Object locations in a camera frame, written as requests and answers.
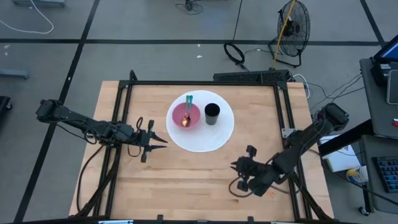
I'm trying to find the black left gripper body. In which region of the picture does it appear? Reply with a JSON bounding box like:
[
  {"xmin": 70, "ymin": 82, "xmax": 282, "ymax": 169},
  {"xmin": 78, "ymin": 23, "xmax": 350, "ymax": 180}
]
[{"xmin": 133, "ymin": 119, "xmax": 155, "ymax": 164}]

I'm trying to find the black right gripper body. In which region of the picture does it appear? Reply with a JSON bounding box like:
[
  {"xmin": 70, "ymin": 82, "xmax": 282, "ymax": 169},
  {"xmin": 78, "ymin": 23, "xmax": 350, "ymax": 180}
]
[{"xmin": 236, "ymin": 146, "xmax": 270, "ymax": 191}]

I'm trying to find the gold spoon with green handle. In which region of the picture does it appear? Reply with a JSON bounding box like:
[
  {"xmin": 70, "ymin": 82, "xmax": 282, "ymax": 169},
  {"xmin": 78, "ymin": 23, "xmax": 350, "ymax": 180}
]
[{"xmin": 181, "ymin": 95, "xmax": 192, "ymax": 128}]

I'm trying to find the pink plastic bowl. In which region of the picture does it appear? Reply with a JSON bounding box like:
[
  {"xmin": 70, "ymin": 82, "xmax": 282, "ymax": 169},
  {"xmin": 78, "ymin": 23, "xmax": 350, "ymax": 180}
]
[{"xmin": 172, "ymin": 102, "xmax": 202, "ymax": 130}]

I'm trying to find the black plastic cup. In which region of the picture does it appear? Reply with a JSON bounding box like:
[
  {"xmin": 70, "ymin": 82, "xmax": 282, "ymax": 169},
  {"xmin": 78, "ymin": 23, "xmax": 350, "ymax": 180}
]
[{"xmin": 204, "ymin": 102, "xmax": 221, "ymax": 126}]

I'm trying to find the white round plate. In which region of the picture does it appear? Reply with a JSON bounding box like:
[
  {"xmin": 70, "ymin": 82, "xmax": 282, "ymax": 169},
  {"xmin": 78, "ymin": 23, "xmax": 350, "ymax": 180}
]
[{"xmin": 165, "ymin": 90, "xmax": 236, "ymax": 153}]

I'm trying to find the white box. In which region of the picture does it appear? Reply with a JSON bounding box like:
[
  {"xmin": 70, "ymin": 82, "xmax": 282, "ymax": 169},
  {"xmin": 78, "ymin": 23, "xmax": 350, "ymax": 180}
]
[{"xmin": 320, "ymin": 134, "xmax": 362, "ymax": 174}]

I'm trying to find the black vented control box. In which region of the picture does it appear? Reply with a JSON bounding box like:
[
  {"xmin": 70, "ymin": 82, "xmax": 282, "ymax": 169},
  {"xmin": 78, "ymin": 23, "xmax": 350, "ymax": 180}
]
[{"xmin": 213, "ymin": 69, "xmax": 292, "ymax": 84}]

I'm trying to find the white labelled container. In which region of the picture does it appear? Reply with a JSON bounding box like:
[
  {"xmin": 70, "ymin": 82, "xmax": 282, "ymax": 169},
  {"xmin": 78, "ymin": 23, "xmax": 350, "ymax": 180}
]
[{"xmin": 345, "ymin": 166, "xmax": 369, "ymax": 185}]

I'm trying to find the dark grey desk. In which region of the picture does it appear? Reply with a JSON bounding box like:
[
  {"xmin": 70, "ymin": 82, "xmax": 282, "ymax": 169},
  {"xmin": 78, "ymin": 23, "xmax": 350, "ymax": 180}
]
[
  {"xmin": 359, "ymin": 57, "xmax": 398, "ymax": 139},
  {"xmin": 359, "ymin": 135, "xmax": 398, "ymax": 215}
]

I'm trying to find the black keyboard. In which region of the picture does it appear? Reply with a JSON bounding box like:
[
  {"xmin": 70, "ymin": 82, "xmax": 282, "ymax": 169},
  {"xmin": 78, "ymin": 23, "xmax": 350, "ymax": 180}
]
[{"xmin": 372, "ymin": 155, "xmax": 398, "ymax": 194}]

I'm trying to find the black floor fan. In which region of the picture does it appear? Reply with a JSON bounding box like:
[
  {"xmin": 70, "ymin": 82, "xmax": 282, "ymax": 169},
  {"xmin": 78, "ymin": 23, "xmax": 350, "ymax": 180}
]
[{"xmin": 268, "ymin": 0, "xmax": 312, "ymax": 68}]

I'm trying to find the grey tablet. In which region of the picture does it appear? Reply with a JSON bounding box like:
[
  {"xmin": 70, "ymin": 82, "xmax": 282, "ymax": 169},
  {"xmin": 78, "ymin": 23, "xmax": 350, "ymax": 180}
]
[{"xmin": 386, "ymin": 69, "xmax": 398, "ymax": 105}]

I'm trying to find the black computer monitor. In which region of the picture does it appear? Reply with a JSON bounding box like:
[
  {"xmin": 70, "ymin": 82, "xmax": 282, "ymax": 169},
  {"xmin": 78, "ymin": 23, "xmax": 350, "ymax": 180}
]
[{"xmin": 372, "ymin": 39, "xmax": 398, "ymax": 63}]

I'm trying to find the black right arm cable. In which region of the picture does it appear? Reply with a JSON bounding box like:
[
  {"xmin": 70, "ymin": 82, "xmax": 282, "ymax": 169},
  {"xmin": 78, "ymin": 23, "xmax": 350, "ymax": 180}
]
[{"xmin": 228, "ymin": 176, "xmax": 282, "ymax": 198}]

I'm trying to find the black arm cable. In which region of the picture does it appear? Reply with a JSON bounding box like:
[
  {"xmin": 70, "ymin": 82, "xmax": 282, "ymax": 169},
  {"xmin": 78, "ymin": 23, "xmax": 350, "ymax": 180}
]
[
  {"xmin": 126, "ymin": 116, "xmax": 145, "ymax": 158},
  {"xmin": 228, "ymin": 176, "xmax": 282, "ymax": 198}
]

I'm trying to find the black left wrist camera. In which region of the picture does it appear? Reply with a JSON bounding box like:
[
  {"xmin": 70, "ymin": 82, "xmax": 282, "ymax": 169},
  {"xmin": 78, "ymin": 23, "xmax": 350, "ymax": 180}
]
[{"xmin": 116, "ymin": 124, "xmax": 135, "ymax": 143}]

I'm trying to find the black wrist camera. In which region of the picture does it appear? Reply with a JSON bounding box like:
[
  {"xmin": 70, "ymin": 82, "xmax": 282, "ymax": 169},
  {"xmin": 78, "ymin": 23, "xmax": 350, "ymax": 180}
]
[
  {"xmin": 249, "ymin": 172, "xmax": 281, "ymax": 198},
  {"xmin": 116, "ymin": 124, "xmax": 135, "ymax": 143}
]

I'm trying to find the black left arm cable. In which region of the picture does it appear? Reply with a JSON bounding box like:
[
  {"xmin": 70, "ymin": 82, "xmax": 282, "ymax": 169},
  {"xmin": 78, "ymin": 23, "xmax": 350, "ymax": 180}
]
[{"xmin": 126, "ymin": 116, "xmax": 145, "ymax": 158}]

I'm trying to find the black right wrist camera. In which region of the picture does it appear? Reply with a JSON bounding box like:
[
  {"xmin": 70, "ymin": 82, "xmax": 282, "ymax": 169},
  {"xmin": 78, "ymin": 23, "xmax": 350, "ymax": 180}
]
[{"xmin": 249, "ymin": 172, "xmax": 281, "ymax": 198}]

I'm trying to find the black aluminium table frame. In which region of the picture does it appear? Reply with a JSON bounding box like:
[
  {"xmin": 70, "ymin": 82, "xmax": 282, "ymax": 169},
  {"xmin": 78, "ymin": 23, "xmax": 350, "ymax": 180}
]
[{"xmin": 68, "ymin": 70, "xmax": 374, "ymax": 224}]

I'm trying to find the black cable bundle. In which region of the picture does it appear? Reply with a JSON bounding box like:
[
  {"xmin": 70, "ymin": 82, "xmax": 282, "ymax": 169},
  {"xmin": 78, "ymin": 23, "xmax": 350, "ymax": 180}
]
[
  {"xmin": 290, "ymin": 172, "xmax": 331, "ymax": 222},
  {"xmin": 75, "ymin": 144, "xmax": 122, "ymax": 218}
]

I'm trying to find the white floor cable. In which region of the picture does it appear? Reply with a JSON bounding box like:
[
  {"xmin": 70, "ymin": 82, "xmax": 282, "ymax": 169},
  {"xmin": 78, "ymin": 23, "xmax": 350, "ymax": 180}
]
[
  {"xmin": 0, "ymin": 0, "xmax": 55, "ymax": 35},
  {"xmin": 292, "ymin": 73, "xmax": 312, "ymax": 99}
]

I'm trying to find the coiled black cable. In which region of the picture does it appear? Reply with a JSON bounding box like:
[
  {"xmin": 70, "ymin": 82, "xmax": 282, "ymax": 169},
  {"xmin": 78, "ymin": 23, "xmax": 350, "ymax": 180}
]
[{"xmin": 223, "ymin": 42, "xmax": 247, "ymax": 65}]

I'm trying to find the yellow hanging cable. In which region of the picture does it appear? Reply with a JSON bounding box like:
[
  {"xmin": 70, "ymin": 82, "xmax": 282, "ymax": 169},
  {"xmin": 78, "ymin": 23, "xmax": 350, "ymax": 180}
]
[{"xmin": 272, "ymin": 0, "xmax": 297, "ymax": 70}]

